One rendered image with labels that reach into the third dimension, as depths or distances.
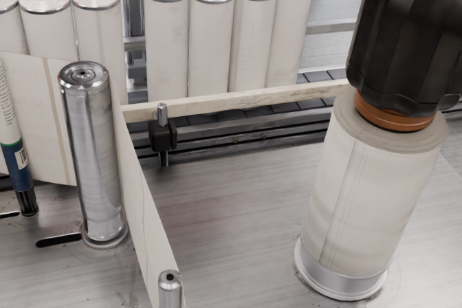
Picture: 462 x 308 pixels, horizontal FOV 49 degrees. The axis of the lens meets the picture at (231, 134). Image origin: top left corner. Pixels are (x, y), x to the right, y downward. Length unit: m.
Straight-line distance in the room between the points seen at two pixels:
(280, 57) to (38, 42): 0.29
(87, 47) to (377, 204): 0.35
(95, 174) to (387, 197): 0.24
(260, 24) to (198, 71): 0.09
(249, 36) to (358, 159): 0.28
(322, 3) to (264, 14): 0.51
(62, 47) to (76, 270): 0.24
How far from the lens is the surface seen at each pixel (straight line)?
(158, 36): 0.60
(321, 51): 0.93
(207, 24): 0.59
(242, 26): 0.61
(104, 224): 0.49
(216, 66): 0.62
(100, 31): 0.57
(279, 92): 0.66
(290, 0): 0.62
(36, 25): 0.57
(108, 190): 0.46
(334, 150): 0.39
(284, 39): 0.64
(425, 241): 0.57
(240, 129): 0.66
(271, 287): 0.49
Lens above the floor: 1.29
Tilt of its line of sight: 40 degrees down
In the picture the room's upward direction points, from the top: 5 degrees clockwise
